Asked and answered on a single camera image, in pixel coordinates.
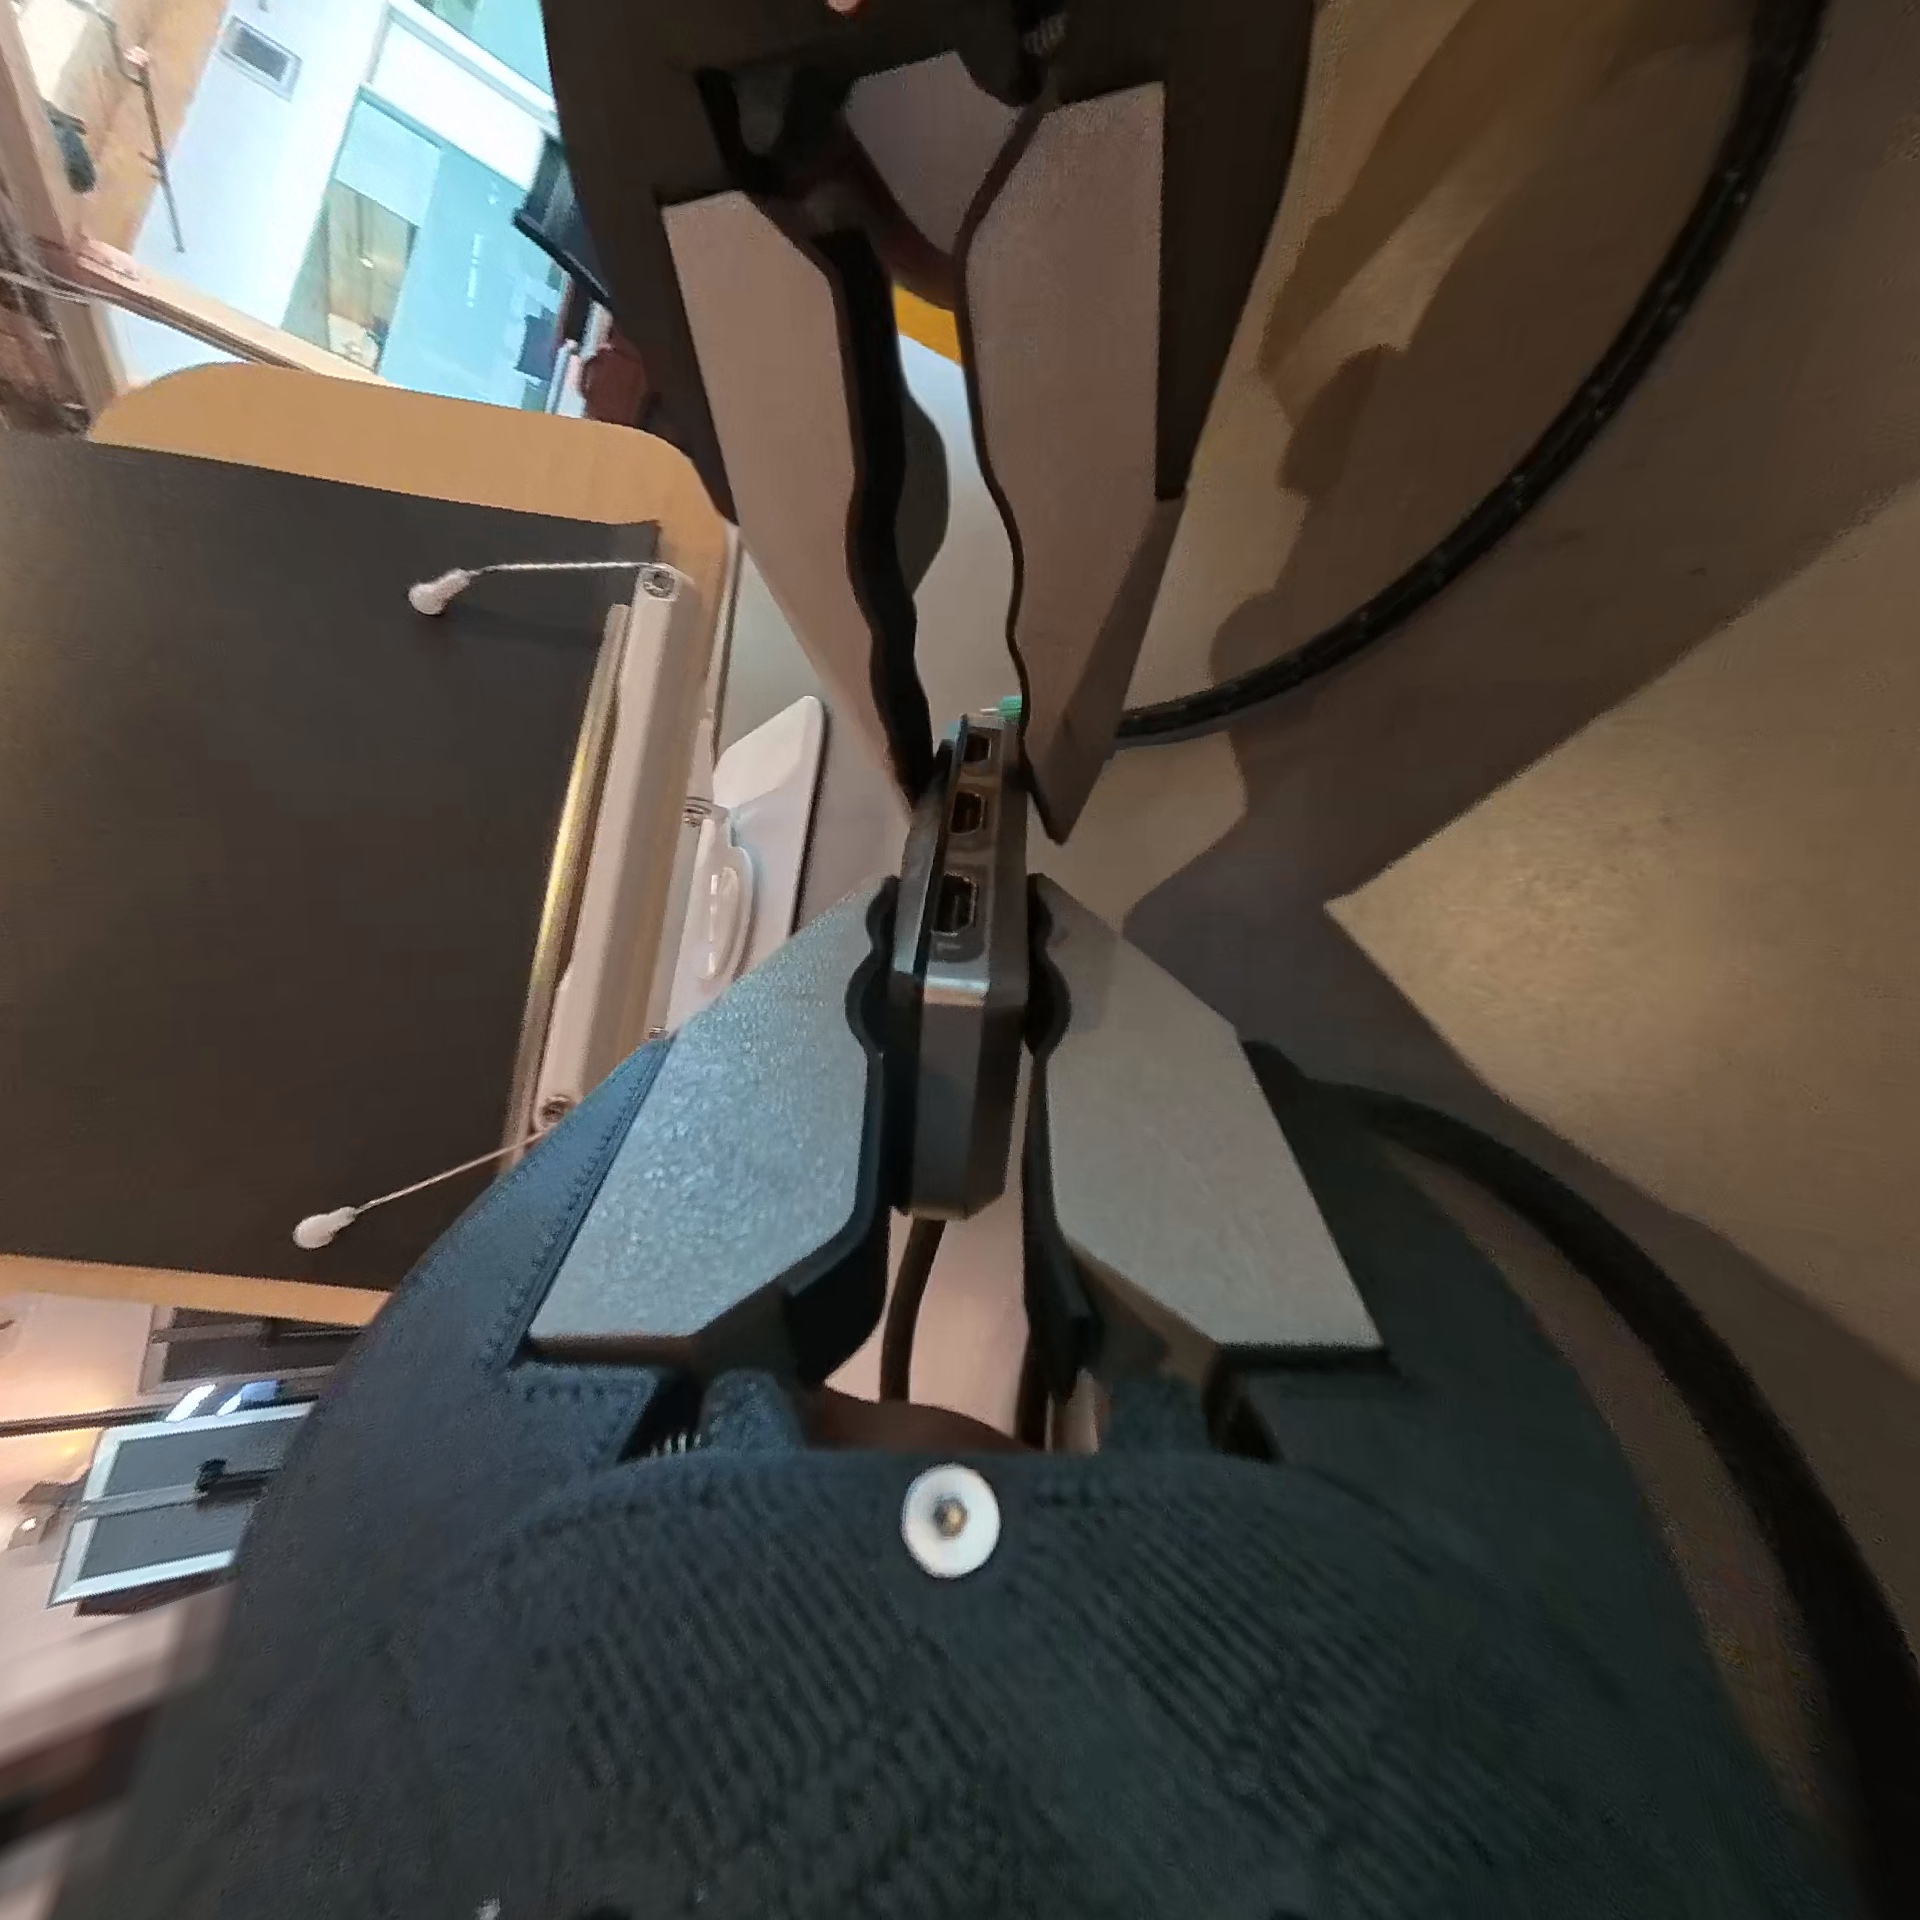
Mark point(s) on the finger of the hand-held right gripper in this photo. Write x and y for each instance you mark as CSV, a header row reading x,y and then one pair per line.
x,y
1074,374
780,419

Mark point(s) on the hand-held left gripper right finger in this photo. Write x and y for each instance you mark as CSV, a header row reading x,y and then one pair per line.
x,y
1186,1185

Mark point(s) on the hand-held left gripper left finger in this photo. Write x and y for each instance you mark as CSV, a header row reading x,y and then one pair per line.
x,y
720,1171

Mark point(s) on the black hdmi switch box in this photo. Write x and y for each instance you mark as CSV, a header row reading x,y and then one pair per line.
x,y
961,1079

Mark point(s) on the yellow plastic bin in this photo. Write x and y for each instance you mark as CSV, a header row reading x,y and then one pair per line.
x,y
921,322

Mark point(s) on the white monitor stand base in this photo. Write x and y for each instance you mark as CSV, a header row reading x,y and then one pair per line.
x,y
773,781

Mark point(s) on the black monitor with tan frame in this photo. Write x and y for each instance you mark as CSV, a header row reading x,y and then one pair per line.
x,y
301,899

